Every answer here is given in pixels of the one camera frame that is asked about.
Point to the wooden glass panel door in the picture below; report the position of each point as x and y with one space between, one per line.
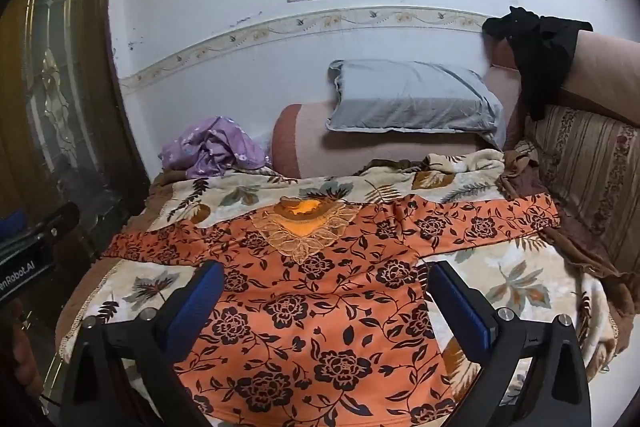
55 107

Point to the purple floral cloth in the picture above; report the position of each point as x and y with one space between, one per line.
215 147

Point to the grey pillow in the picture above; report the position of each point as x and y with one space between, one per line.
415 99

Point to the black garment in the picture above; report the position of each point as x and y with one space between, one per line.
540 52

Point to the striped floral sofa cushion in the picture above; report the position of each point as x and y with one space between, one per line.
585 167

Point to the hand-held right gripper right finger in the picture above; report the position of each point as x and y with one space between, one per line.
465 307

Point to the brown cloth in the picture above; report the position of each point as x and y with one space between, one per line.
560 227

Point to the orange floral blouse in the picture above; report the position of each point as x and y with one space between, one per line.
320 302

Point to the person's left hand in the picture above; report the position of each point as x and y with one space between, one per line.
22 347

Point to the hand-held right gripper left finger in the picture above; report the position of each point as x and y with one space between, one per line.
195 312

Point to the floral leaf print blanket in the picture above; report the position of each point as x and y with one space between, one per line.
165 207

